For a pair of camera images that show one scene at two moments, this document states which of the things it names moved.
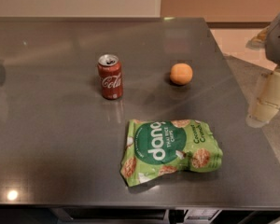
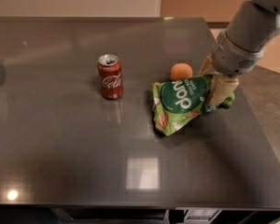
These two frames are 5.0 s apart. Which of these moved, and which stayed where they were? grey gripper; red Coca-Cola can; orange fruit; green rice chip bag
Moved: grey gripper; green rice chip bag
Stayed: red Coca-Cola can; orange fruit
